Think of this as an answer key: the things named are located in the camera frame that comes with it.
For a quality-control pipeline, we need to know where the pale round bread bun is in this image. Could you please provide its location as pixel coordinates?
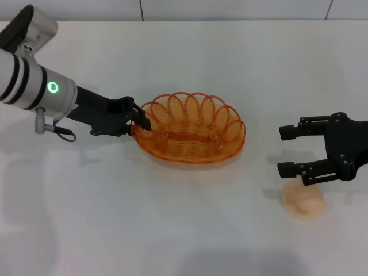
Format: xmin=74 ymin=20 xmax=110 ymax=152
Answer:
xmin=281 ymin=182 xmax=326 ymax=221

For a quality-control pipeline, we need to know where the thin dark arm cable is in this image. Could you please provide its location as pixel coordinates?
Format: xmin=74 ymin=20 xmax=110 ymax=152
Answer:
xmin=53 ymin=120 xmax=77 ymax=143

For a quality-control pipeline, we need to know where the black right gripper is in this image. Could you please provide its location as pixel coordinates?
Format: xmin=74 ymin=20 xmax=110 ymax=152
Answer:
xmin=277 ymin=112 xmax=368 ymax=186

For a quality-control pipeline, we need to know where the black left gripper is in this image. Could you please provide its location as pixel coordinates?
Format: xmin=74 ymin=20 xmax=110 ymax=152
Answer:
xmin=67 ymin=85 xmax=152 ymax=137

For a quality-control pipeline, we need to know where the grey cable connector plug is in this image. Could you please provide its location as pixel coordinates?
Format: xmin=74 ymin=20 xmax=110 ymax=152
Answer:
xmin=34 ymin=107 xmax=55 ymax=135

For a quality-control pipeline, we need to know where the orange plastic woven basket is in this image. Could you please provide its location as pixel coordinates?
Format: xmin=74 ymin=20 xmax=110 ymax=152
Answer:
xmin=131 ymin=91 xmax=247 ymax=165

